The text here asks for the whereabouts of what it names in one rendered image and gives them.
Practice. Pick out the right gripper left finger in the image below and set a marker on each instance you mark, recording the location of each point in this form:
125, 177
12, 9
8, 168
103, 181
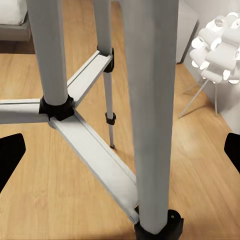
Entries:
12, 149

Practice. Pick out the bed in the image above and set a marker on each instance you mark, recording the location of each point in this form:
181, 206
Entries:
14, 21

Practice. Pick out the bookcase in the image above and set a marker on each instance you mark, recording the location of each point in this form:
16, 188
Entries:
187, 19

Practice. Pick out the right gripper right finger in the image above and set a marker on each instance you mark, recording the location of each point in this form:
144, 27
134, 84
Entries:
232, 149

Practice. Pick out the camera tripod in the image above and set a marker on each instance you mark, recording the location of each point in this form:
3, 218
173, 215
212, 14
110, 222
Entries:
150, 32

